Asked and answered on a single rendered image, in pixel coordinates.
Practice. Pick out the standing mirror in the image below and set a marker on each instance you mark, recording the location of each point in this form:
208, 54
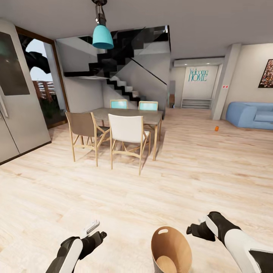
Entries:
171, 94

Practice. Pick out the stairs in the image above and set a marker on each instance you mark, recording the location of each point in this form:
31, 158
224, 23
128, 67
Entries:
80, 59

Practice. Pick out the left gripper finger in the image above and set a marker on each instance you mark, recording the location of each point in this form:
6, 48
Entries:
103, 234

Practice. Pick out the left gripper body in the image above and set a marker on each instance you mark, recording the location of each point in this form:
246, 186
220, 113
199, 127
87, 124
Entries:
94, 241

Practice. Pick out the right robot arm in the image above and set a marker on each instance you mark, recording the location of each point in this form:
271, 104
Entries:
250, 255

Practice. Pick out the trash can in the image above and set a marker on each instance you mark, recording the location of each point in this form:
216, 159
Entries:
171, 251

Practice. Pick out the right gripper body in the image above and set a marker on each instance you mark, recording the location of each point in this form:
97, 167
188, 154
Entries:
198, 231

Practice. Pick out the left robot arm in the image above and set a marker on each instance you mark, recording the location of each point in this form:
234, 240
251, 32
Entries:
76, 248

